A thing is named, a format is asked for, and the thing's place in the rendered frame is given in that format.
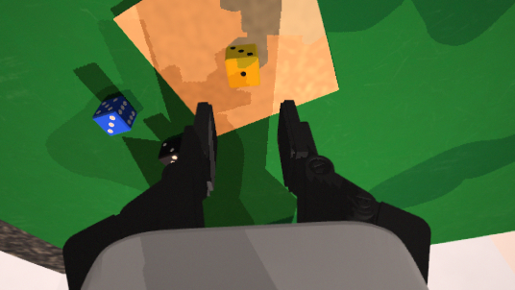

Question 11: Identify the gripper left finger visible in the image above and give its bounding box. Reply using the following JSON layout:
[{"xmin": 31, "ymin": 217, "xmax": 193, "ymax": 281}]
[{"xmin": 62, "ymin": 102, "xmax": 217, "ymax": 290}]

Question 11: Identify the orange mat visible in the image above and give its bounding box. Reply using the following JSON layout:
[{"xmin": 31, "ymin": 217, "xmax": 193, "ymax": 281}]
[{"xmin": 114, "ymin": 0, "xmax": 338, "ymax": 135}]

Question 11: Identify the yellow die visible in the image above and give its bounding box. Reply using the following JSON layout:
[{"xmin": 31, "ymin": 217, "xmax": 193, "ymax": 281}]
[{"xmin": 225, "ymin": 44, "xmax": 260, "ymax": 88}]

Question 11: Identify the blue die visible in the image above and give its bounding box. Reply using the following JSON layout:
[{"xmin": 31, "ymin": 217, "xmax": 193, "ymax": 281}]
[{"xmin": 92, "ymin": 96, "xmax": 137, "ymax": 135}]

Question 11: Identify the black die with white pips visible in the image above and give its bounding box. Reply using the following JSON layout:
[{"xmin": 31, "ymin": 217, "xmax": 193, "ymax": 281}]
[{"xmin": 158, "ymin": 137, "xmax": 182, "ymax": 166}]

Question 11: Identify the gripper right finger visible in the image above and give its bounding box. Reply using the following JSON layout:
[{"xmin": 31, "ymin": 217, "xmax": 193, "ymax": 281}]
[{"xmin": 277, "ymin": 100, "xmax": 431, "ymax": 286}]

